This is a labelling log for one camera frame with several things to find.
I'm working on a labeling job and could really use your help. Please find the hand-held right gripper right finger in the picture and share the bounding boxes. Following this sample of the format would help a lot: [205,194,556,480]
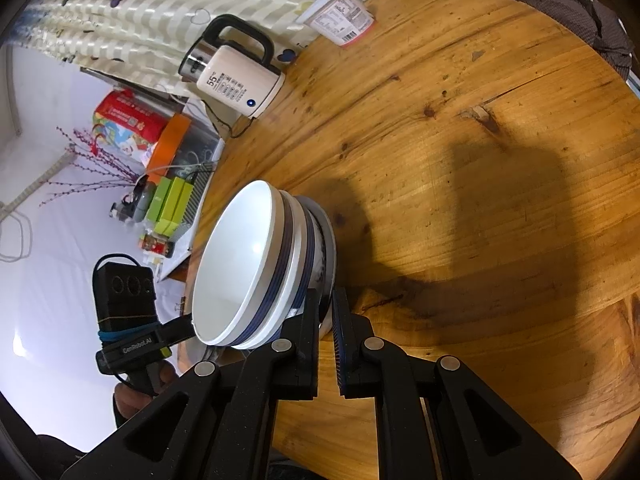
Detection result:
[330,286,584,480]

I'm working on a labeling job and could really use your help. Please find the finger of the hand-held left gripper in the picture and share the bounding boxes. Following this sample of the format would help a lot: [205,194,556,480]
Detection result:
[160,314,195,348]

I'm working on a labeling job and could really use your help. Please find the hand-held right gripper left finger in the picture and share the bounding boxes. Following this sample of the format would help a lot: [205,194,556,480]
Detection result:
[60,287,322,480]

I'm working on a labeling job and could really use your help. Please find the white bowl with blue stripe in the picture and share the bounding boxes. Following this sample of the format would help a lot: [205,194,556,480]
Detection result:
[191,180,292,350]
[270,189,322,333]

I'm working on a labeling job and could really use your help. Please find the stainless steel bowl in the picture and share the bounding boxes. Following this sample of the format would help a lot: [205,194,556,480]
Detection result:
[300,196,337,337]

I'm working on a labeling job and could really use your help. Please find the person's left hand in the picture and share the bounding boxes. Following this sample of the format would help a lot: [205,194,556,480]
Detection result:
[114,362,179,419]

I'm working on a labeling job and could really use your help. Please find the lime green box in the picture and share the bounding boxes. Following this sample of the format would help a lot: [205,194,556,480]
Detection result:
[154,176,196,239]

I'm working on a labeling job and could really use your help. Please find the chevron patterned box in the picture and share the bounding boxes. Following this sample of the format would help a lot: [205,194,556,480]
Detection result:
[175,162,217,232]

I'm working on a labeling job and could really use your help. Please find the bare branches with buds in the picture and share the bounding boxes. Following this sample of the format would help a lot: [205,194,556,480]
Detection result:
[40,126,147,207]

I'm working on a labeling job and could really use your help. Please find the clear box with orange lid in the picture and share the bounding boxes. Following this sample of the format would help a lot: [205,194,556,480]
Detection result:
[145,113,227,182]

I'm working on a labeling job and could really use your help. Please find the red packet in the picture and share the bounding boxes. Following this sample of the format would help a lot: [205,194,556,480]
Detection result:
[91,88,171,162]

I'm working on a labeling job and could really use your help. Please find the white electric kettle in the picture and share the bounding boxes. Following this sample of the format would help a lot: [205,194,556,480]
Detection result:
[178,14,286,120]

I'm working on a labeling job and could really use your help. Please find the heart print curtain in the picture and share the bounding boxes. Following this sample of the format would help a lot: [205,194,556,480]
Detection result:
[15,0,601,92]

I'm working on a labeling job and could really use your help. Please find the white plastic tub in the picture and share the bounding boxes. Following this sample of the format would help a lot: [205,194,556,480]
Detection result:
[295,0,376,49]

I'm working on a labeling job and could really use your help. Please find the dark checked cloth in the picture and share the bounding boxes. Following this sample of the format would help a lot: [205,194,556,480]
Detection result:
[499,0,637,77]

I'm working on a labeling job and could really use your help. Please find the black kettle power cable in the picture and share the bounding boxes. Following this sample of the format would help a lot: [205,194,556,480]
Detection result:
[204,100,252,139]

